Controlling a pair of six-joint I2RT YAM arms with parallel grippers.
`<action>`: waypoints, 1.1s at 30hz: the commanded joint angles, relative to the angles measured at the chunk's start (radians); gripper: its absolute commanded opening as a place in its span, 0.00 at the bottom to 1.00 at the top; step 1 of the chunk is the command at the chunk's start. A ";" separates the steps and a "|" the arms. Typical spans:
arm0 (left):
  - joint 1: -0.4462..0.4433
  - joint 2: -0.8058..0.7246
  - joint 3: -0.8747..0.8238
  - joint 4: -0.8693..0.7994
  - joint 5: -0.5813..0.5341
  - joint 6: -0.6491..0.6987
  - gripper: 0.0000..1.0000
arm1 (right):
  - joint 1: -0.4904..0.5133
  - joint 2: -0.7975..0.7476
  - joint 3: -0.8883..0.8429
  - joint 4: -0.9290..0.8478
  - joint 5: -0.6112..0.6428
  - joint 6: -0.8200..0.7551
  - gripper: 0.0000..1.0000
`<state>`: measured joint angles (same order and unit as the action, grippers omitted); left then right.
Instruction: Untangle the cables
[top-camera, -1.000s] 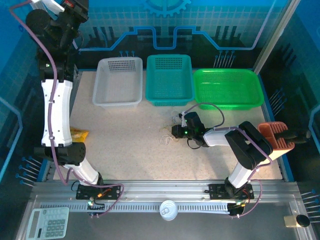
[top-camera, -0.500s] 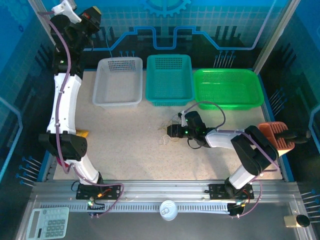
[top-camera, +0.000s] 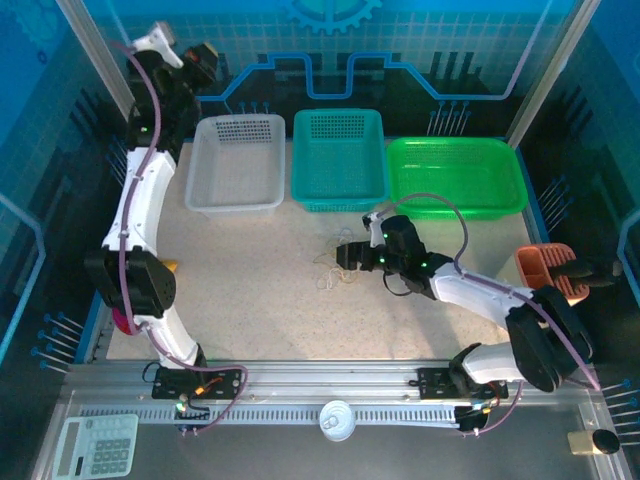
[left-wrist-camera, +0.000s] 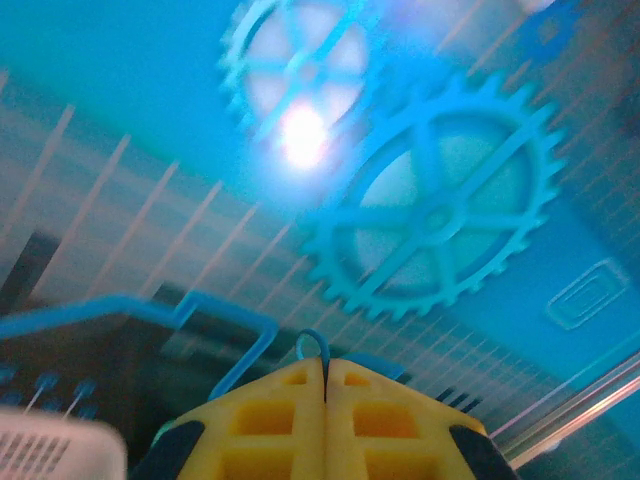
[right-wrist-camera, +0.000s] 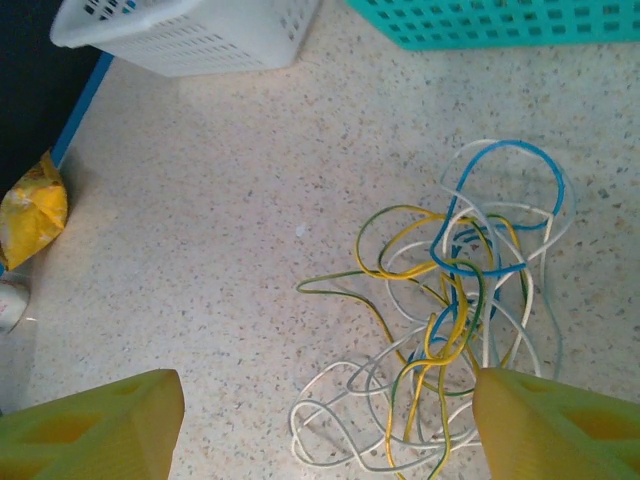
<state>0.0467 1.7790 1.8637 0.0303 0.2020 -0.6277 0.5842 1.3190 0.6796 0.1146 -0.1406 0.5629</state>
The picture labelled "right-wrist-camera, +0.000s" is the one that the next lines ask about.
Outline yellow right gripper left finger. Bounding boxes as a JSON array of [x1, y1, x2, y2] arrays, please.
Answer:
[[0, 368, 185, 480]]

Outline yellow cable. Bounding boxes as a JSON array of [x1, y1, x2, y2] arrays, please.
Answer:
[[354, 207, 521, 480]]

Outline teal plastic basket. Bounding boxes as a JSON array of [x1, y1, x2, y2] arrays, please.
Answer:
[[344, 0, 640, 51]]

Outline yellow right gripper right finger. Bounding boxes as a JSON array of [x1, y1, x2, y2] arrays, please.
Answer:
[[472, 368, 640, 480]]

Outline white plastic basket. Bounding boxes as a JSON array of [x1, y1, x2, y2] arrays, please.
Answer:
[[49, 0, 321, 79]]

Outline white cable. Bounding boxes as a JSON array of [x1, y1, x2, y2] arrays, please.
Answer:
[[288, 324, 501, 474], [387, 139, 576, 381]]

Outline yellow snack bag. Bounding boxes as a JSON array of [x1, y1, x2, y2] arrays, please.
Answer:
[[0, 149, 69, 271]]

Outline blue cable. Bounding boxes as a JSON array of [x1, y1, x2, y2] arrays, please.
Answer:
[[407, 227, 501, 374], [429, 139, 569, 279]]

